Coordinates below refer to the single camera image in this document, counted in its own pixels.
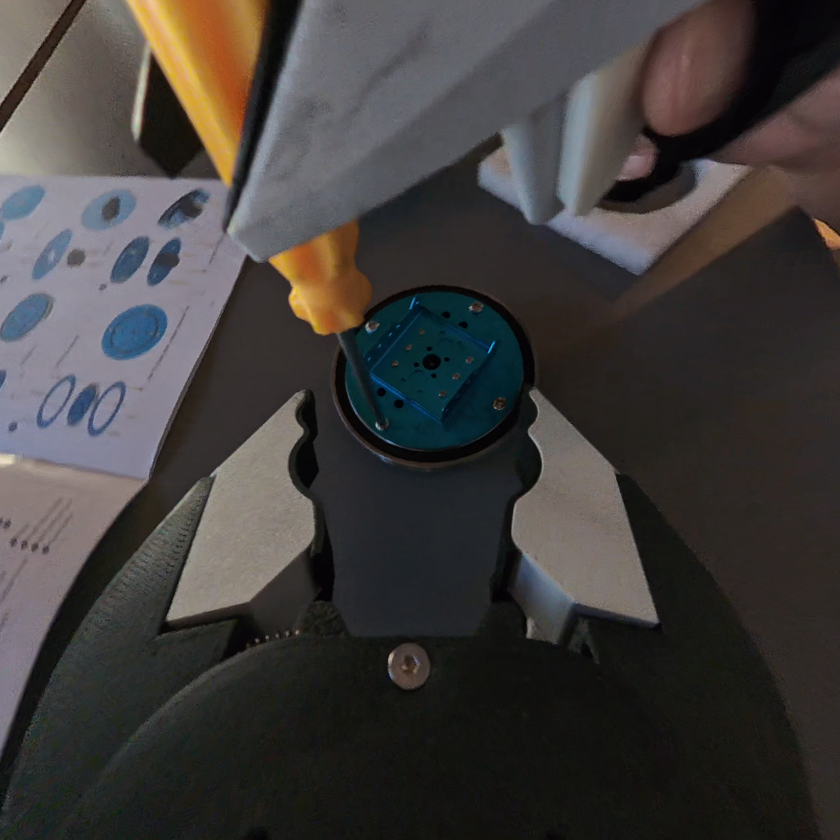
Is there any yellow-handled screwdriver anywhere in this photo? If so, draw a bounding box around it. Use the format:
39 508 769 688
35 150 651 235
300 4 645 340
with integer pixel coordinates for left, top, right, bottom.
123 0 391 431

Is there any white square foam ring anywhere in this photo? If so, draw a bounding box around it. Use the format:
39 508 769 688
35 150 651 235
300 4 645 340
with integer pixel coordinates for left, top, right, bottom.
477 134 754 277

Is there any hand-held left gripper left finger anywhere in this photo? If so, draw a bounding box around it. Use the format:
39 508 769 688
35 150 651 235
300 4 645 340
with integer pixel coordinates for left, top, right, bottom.
166 390 332 634

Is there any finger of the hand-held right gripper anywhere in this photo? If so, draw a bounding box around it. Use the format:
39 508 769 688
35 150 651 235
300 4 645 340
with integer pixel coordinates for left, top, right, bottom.
225 0 708 261

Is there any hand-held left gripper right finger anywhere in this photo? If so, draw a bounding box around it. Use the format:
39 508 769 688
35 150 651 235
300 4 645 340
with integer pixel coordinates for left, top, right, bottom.
504 387 660 649

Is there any printed instruction booklet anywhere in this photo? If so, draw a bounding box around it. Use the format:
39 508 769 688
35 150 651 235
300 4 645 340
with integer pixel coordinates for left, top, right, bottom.
0 174 248 746

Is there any dark grey desk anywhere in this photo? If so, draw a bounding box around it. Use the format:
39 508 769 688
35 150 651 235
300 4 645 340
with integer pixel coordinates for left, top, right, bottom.
0 0 840 840

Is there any blue round bracket base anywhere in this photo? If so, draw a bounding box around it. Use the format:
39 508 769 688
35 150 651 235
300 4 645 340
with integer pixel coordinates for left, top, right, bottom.
331 283 536 471

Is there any person's right hand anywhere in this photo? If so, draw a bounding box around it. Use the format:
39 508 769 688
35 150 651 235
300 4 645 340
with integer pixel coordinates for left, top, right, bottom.
620 0 840 221

